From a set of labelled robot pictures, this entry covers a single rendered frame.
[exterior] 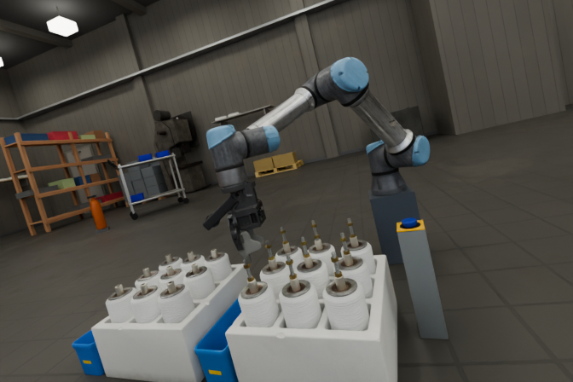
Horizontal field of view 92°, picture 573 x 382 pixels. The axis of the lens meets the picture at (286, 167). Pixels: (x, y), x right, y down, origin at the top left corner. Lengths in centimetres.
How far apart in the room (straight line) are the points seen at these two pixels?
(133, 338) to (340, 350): 66
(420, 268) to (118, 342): 95
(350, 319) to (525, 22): 658
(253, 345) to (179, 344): 26
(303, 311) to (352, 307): 12
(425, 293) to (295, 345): 37
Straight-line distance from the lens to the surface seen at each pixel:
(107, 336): 121
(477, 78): 651
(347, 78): 94
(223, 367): 94
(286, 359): 81
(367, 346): 71
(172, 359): 105
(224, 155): 70
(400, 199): 126
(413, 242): 84
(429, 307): 93
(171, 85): 905
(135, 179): 876
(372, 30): 767
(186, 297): 100
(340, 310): 71
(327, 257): 94
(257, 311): 80
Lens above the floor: 61
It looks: 4 degrees down
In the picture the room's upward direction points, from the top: 14 degrees counter-clockwise
